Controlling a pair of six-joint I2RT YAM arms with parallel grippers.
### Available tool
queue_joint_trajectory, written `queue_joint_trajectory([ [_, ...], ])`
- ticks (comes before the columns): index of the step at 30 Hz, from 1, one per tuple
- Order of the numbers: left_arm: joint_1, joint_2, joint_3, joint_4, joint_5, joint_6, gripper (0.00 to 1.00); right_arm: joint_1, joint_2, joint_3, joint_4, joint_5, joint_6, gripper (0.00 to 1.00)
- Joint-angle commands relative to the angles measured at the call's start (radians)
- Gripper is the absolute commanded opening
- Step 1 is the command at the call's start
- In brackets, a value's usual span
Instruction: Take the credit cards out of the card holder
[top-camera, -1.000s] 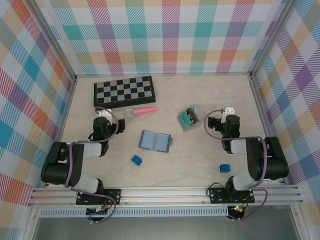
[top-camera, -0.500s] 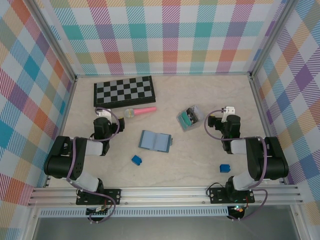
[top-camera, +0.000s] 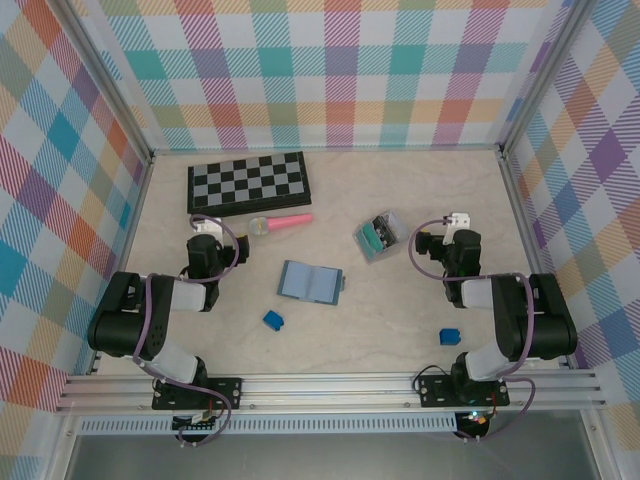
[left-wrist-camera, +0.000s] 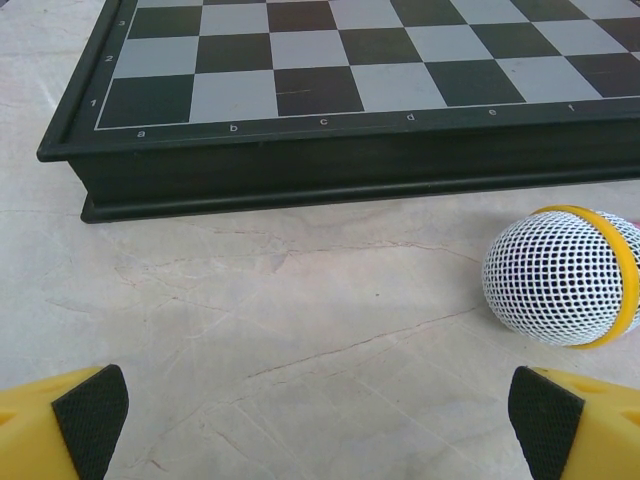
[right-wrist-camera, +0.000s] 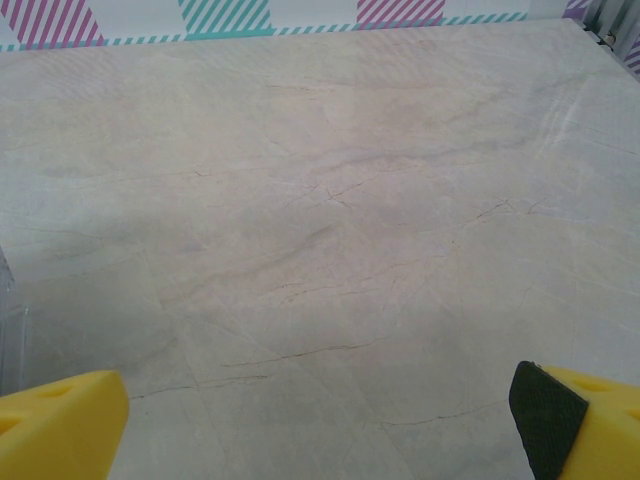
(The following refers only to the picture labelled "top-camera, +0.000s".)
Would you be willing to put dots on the teal leather card holder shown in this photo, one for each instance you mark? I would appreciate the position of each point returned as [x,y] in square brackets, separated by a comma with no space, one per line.
[300,280]

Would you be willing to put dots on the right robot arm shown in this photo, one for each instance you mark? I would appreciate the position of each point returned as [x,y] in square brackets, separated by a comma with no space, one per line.
[550,330]

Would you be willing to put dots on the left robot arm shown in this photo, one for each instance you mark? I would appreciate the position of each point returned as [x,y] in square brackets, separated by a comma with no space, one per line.
[115,325]

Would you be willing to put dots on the clear plastic box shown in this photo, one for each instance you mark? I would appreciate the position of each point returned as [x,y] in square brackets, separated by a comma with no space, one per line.
[380,235]

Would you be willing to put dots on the pink toy microphone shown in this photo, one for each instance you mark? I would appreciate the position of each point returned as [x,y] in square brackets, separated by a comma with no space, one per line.
[290,221]

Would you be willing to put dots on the black folding chessboard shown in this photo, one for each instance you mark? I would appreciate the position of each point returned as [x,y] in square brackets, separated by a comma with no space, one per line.
[245,180]

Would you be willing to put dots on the blue toy block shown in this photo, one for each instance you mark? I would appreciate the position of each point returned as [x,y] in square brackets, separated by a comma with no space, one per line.
[449,336]
[274,320]

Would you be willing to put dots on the aluminium side rail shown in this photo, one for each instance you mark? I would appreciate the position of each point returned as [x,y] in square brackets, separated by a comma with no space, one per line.
[522,215]

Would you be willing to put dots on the aluminium rear rail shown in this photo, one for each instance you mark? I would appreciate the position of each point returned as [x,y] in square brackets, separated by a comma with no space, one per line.
[325,149]

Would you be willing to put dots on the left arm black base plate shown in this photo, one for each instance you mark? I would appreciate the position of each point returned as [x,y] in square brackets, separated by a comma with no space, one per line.
[227,392]

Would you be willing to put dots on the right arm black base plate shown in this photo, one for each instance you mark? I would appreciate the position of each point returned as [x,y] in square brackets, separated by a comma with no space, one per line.
[432,390]

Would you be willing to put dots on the aluminium mounting rail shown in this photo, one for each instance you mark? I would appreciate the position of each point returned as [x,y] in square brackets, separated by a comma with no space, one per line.
[325,392]

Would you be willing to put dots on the aluminium frame post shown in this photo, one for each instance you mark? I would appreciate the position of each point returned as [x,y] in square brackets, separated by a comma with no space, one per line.
[544,75]
[112,82]

